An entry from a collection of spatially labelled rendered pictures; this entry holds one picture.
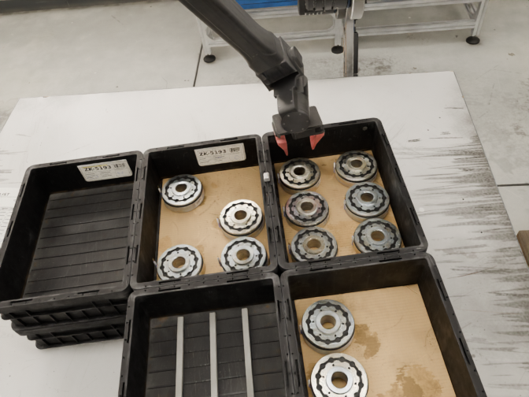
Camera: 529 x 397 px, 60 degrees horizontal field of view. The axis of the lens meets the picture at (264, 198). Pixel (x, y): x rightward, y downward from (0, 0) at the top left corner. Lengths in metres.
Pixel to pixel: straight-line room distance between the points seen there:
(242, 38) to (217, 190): 0.49
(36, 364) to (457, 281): 1.01
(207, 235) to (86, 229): 0.31
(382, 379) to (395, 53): 2.42
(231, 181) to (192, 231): 0.18
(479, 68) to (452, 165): 1.66
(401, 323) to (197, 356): 0.41
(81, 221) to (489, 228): 1.04
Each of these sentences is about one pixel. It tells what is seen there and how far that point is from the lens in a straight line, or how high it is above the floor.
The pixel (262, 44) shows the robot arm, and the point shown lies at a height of 1.27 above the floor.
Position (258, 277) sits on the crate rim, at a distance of 0.91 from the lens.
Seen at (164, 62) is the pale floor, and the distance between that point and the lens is 3.24.
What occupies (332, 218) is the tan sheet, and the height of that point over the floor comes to 0.83.
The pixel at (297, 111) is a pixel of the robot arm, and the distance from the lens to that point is 0.89.
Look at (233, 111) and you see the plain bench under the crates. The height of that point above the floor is 0.70.
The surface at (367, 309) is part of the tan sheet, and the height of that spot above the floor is 0.83.
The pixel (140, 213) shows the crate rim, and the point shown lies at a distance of 1.09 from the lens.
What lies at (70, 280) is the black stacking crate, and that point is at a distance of 1.16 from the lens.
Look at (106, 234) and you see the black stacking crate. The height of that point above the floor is 0.83.
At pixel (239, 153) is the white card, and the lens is 1.19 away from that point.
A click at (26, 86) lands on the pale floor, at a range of 3.49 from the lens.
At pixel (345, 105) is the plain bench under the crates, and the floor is 0.70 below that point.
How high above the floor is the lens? 1.72
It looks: 51 degrees down
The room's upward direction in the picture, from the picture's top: 9 degrees counter-clockwise
